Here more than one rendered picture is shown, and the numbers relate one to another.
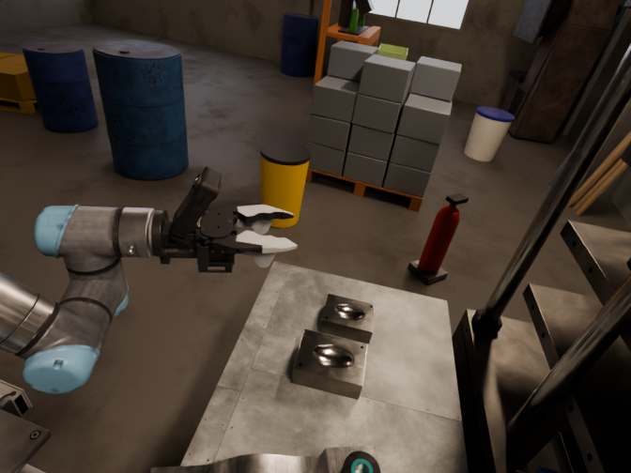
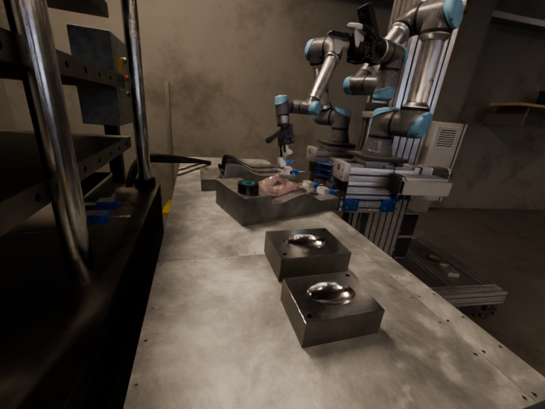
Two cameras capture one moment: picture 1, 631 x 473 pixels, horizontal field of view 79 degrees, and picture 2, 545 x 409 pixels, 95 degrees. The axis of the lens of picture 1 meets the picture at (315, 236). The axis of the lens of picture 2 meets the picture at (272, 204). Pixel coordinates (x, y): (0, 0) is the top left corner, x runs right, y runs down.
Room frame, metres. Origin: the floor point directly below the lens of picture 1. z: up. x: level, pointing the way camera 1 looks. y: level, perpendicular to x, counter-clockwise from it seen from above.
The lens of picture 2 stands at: (1.25, -0.46, 1.21)
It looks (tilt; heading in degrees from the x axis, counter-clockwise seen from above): 20 degrees down; 156
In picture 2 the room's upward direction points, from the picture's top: 5 degrees clockwise
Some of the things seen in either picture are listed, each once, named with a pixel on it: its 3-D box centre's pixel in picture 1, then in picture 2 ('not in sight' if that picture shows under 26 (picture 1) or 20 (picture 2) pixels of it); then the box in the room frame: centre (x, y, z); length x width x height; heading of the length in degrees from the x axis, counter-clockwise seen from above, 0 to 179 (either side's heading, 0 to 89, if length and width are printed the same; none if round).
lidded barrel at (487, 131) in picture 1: (486, 134); not in sight; (4.95, -1.96, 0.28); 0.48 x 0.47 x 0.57; 168
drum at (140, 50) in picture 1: (146, 111); not in sight; (3.27, 1.67, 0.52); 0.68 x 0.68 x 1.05
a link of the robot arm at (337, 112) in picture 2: not in sight; (341, 117); (-0.25, 0.66, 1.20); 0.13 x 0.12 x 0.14; 26
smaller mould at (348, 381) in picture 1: (330, 362); (304, 251); (0.72, -0.10, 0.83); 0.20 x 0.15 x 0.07; 84
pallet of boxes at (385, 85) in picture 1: (378, 124); not in sight; (3.71, -0.43, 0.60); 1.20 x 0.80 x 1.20; 77
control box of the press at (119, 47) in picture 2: not in sight; (119, 182); (-0.36, -0.72, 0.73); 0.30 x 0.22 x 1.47; 174
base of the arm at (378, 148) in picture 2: not in sight; (378, 144); (0.24, 0.56, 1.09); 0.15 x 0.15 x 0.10
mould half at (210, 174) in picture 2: not in sight; (246, 172); (-0.08, -0.04, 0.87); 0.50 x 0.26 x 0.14; 84
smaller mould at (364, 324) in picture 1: (347, 317); (328, 304); (0.92, -0.15, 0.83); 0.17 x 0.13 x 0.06; 84
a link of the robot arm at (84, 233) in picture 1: (85, 233); (392, 56); (0.43, 0.34, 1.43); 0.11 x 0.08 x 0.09; 104
